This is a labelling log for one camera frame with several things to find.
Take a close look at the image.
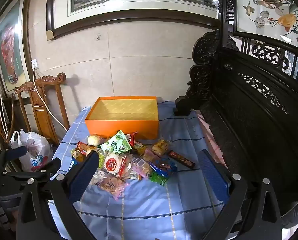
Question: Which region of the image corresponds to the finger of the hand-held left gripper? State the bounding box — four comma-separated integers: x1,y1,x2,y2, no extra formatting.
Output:
0,145,29,167
3,158,62,184

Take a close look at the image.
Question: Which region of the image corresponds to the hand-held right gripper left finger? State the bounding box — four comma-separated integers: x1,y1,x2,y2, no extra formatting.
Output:
15,150,101,240

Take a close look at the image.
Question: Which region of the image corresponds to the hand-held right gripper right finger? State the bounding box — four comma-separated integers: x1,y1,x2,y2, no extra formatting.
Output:
198,149,283,240

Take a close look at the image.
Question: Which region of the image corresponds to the pink cookie bag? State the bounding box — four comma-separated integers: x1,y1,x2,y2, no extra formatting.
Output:
90,172,131,201

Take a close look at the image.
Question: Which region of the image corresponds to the brown chocolate wafer bar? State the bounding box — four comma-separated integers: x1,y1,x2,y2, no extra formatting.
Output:
167,150,196,169

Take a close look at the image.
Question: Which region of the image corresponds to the pile of assorted snack packets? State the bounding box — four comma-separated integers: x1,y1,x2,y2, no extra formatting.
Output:
71,129,178,188

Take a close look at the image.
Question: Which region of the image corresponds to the orange cardboard box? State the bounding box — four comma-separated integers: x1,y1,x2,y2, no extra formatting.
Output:
85,96,160,140

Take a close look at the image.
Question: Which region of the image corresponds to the white plastic bag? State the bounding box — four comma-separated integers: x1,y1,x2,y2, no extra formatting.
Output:
10,129,54,173

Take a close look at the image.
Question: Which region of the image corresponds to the folded wooden rack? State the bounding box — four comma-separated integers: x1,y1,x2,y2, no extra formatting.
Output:
0,91,16,145

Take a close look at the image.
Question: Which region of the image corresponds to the carved wooden chair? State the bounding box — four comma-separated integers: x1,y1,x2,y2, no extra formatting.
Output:
14,72,71,147

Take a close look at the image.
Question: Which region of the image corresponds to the pink cloth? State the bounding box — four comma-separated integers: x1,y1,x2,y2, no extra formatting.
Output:
196,112,227,165

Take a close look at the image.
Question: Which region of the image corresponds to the blue checked tablecloth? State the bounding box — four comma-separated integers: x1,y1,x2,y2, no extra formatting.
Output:
48,100,242,240

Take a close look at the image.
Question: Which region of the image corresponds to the dark carved wooden bench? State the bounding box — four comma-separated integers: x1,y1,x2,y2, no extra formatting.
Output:
174,29,298,230

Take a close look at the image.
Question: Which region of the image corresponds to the framed red painting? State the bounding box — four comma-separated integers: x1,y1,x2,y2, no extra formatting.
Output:
0,0,33,95

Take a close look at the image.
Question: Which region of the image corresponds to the floral screen panel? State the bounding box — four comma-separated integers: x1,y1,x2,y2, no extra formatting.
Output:
219,0,298,53

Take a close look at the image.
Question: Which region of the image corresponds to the framed panda painting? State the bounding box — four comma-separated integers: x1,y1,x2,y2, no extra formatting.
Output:
46,0,224,40

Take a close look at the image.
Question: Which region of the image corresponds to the white power cable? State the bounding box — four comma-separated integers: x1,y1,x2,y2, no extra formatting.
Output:
31,66,69,132

